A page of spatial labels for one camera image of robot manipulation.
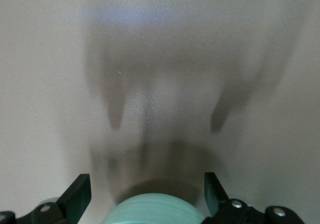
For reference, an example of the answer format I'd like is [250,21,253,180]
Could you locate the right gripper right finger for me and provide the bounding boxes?
[203,171,307,224]

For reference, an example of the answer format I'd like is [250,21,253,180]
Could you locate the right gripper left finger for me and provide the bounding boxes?
[0,173,92,224]

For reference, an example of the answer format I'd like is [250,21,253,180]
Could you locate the sage green bowl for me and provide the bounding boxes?
[100,193,209,224]

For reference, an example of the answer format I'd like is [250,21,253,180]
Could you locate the brown table cloth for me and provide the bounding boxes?
[0,0,320,224]

